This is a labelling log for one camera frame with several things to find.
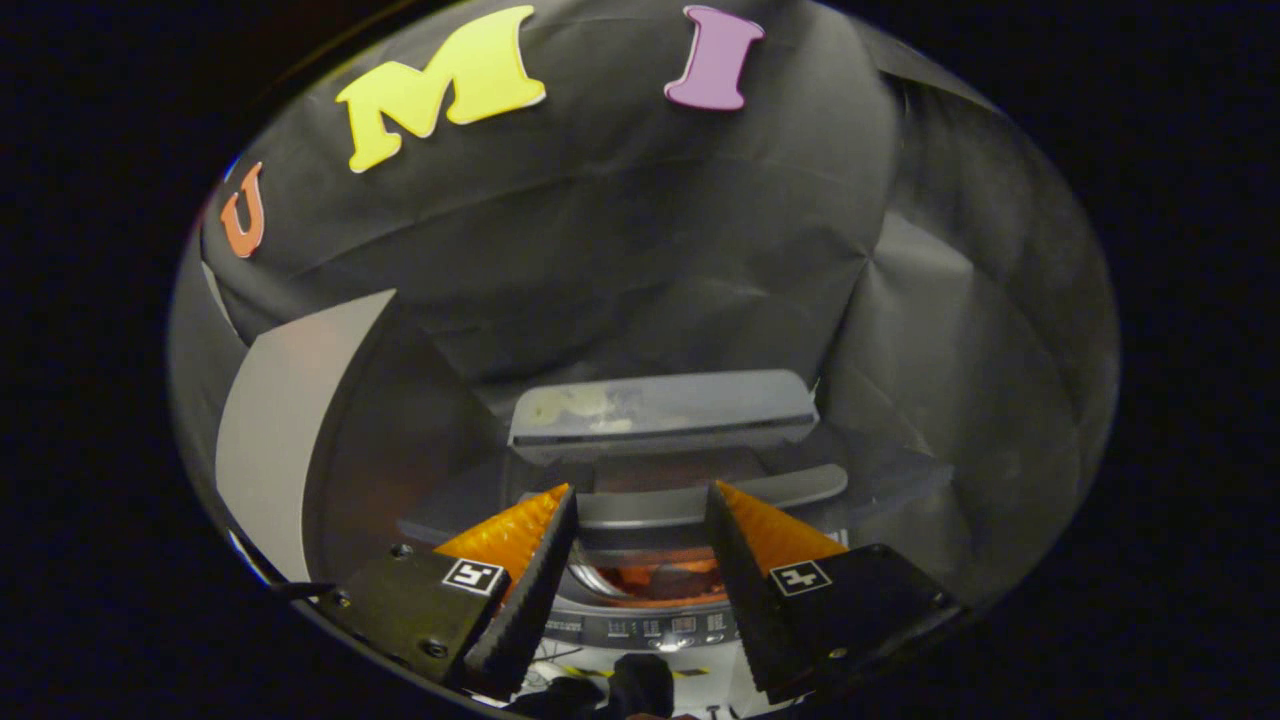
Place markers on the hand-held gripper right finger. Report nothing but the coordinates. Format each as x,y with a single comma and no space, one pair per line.
750,600

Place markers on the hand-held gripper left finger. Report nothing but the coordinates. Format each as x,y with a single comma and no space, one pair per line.
525,610

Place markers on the orange polo shirt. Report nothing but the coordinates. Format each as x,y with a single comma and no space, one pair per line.
660,582

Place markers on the grey washing machine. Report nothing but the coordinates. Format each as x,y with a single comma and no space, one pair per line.
650,628

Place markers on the dark washing machine lid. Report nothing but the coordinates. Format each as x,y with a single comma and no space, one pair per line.
660,410

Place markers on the grey cabinet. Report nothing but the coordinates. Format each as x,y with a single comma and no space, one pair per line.
290,420

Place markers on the black backdrop cloth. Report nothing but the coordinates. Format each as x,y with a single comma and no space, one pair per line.
650,230

